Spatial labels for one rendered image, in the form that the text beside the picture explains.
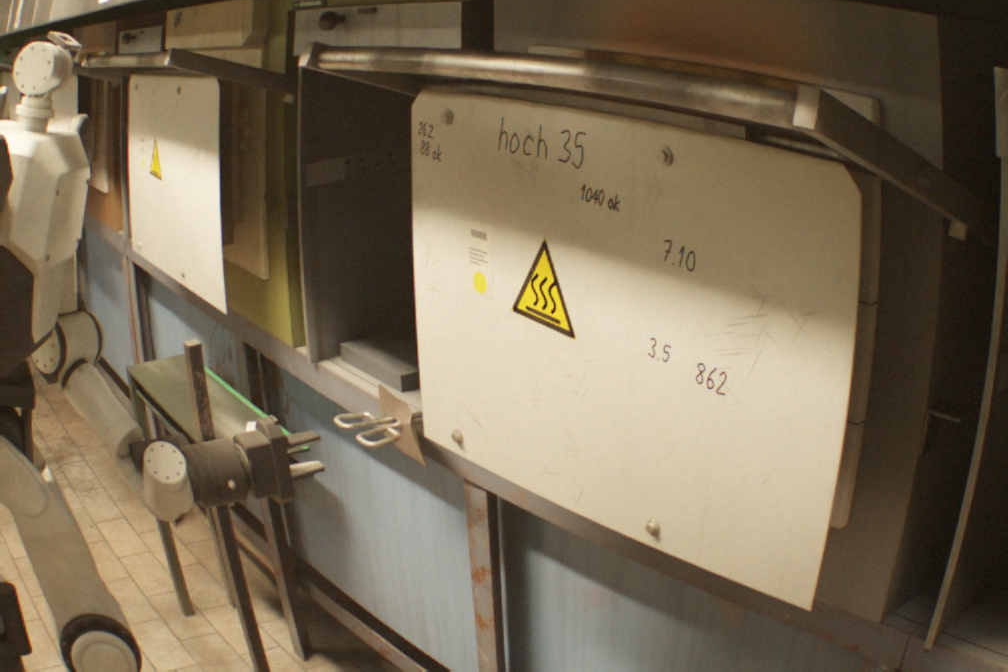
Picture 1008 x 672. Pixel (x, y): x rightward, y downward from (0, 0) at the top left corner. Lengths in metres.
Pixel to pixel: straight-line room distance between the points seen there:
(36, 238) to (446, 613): 1.05
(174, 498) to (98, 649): 0.29
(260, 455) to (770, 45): 0.83
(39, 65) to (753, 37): 0.81
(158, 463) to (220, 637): 1.30
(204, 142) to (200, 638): 1.27
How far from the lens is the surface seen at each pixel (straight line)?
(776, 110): 0.78
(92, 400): 1.52
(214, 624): 2.75
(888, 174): 0.83
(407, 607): 2.06
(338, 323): 1.93
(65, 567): 1.50
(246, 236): 2.07
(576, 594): 1.61
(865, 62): 1.01
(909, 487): 1.06
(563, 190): 1.13
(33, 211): 1.24
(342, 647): 2.64
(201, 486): 1.47
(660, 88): 0.85
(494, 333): 1.25
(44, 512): 1.43
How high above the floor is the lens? 1.48
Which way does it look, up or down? 16 degrees down
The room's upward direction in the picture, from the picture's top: 1 degrees counter-clockwise
